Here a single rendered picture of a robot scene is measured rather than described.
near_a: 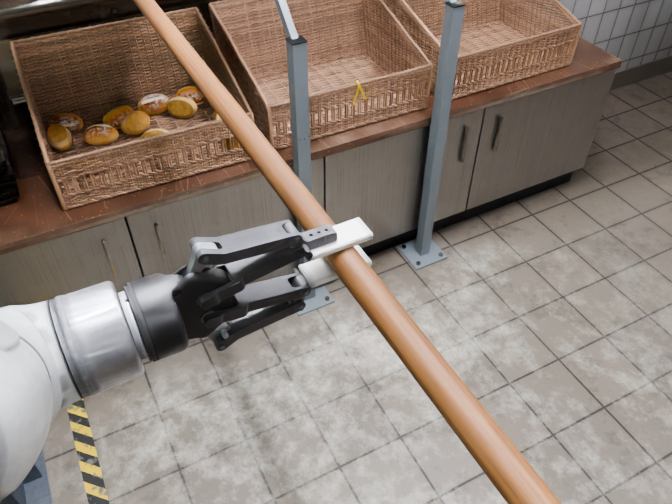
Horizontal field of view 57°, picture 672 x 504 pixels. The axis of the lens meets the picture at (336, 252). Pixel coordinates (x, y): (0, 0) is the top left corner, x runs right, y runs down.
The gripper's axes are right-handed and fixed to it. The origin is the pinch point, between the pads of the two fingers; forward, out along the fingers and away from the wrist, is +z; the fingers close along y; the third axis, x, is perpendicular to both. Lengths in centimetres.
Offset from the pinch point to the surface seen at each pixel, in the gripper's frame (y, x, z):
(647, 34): 91, -154, 257
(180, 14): 35, -150, 25
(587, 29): 79, -154, 213
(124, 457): 121, -66, -33
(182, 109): 57, -133, 16
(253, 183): 67, -100, 25
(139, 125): 57, -130, 2
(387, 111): 59, -105, 73
